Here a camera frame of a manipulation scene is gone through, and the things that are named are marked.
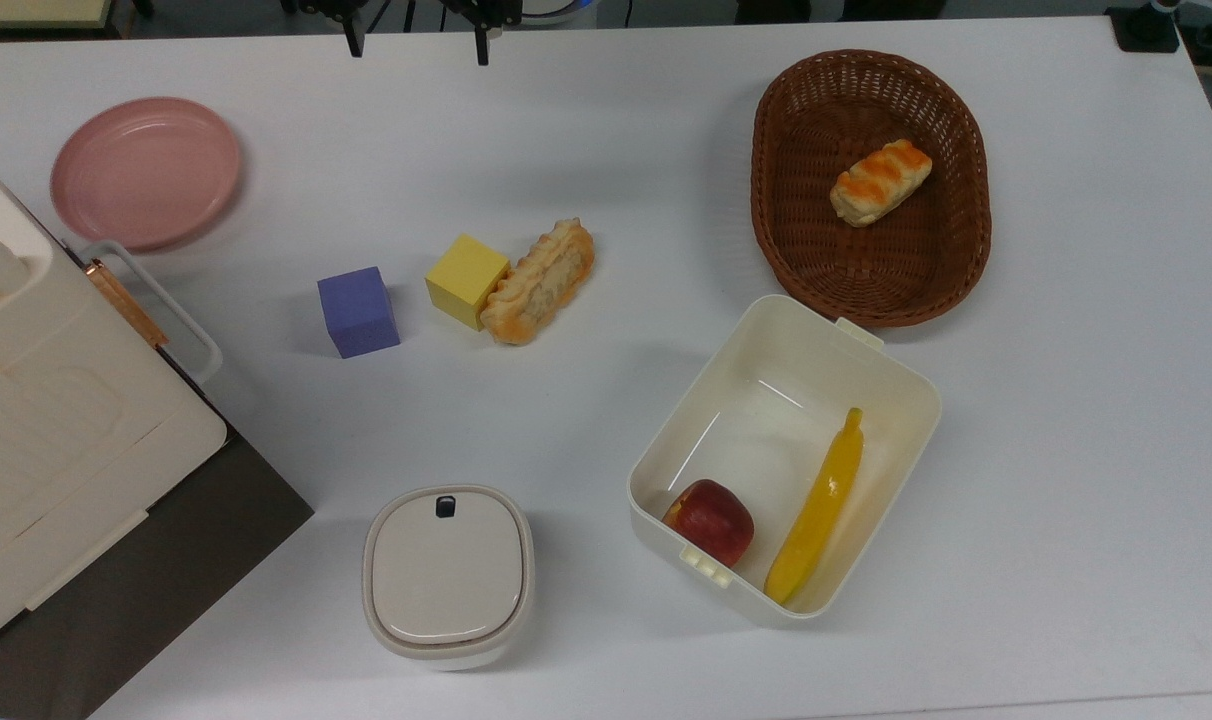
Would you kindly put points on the purple cube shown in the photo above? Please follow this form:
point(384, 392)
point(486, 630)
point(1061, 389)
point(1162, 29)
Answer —
point(358, 312)

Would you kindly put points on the round cream lidded container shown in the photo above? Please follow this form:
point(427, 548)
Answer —
point(446, 575)

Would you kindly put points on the long golden toy pastry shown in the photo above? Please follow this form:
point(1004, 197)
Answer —
point(541, 285)

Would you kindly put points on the yellow cube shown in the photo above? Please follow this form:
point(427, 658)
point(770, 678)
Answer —
point(464, 278)

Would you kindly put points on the dark brown base cabinet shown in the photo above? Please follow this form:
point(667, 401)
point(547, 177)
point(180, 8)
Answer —
point(166, 580)

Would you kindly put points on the white rectangular lunch box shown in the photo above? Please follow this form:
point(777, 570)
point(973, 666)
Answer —
point(766, 400)

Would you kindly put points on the pale yellow side table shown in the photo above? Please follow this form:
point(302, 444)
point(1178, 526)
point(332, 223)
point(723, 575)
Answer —
point(36, 12)

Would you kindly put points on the cream cooler box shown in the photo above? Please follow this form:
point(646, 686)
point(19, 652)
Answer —
point(56, 430)

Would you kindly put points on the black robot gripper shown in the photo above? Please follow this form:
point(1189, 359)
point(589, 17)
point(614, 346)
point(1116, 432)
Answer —
point(481, 10)

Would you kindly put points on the red toy apple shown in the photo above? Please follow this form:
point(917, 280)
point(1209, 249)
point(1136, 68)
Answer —
point(711, 523)

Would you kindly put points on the copper cooler latch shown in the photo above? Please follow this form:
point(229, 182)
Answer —
point(126, 303)

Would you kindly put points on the black table clamp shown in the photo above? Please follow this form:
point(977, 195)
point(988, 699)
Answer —
point(1146, 30)

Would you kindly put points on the small orange-striped toy bread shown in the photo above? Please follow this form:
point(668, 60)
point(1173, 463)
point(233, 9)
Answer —
point(881, 182)

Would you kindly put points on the pink round plate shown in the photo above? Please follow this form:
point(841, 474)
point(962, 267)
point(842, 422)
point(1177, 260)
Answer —
point(146, 175)

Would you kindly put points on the brown wicker basket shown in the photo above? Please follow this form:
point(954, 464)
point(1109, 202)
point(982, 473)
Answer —
point(816, 250)

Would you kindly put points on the yellow toy banana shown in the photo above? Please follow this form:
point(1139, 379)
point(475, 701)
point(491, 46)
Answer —
point(821, 505)

